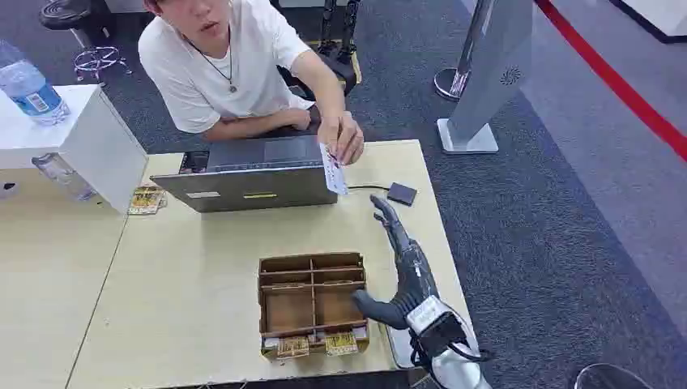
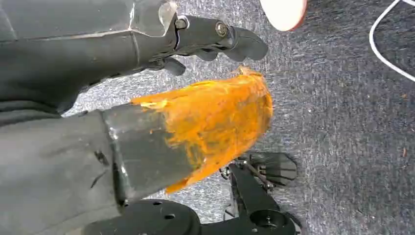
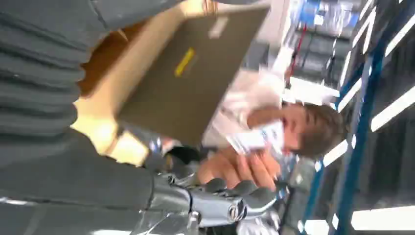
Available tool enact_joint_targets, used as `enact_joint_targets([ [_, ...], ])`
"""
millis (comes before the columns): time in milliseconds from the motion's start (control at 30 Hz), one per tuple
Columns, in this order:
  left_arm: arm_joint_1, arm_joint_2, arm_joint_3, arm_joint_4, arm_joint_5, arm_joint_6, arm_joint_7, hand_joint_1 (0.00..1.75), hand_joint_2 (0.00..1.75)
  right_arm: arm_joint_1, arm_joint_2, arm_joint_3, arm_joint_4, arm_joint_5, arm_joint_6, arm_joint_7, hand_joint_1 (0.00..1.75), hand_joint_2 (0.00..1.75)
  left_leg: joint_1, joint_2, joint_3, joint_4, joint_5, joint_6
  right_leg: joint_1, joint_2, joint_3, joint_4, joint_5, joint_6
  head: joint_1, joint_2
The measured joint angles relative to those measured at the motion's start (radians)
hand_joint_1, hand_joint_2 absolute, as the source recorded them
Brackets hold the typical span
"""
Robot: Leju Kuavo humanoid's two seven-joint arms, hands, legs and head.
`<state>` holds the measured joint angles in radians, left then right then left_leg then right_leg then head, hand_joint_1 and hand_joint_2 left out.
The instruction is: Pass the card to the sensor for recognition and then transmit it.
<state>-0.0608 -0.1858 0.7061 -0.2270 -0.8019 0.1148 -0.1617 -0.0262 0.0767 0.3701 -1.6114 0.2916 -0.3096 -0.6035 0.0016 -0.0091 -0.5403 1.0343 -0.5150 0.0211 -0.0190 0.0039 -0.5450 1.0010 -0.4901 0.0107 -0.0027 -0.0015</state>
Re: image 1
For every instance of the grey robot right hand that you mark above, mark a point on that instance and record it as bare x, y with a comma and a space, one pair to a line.
413, 279

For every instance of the person's left hand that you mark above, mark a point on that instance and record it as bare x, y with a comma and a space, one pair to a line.
343, 137

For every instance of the person's right hand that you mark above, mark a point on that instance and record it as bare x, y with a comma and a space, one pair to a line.
298, 119

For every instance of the white printed card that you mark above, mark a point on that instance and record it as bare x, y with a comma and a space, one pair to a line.
333, 172

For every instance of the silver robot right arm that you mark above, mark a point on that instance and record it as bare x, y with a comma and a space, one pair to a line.
456, 370

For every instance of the grey pad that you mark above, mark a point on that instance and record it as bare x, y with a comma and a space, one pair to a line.
400, 349

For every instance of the grey laptop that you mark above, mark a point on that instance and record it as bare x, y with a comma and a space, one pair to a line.
252, 182

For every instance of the black humanoid robot legs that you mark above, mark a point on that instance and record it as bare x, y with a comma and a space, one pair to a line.
338, 48

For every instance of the small black square device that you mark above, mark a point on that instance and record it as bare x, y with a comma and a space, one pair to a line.
402, 194

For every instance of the person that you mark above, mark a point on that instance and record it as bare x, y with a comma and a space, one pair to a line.
225, 64

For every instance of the yellow printed card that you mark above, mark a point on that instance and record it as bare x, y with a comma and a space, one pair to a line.
292, 347
341, 344

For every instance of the wooden compartment card box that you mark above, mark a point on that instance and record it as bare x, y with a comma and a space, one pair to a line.
311, 300

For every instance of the silver kiosk stand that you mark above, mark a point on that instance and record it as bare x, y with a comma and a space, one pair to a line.
488, 80

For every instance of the stack of yellow cards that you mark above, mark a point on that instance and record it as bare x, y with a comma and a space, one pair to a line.
146, 200

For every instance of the white cabinet box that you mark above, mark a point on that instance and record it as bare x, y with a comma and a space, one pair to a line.
91, 145

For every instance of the dark round seat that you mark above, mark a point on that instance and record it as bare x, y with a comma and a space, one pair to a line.
609, 378

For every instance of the black stool chrome base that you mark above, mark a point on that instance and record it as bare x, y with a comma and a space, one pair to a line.
80, 32

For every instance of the blue label water bottle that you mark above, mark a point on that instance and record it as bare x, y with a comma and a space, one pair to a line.
29, 88

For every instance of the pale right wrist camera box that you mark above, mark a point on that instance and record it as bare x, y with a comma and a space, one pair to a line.
426, 314

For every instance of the chrome stanchion post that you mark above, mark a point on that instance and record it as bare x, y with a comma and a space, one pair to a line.
456, 80

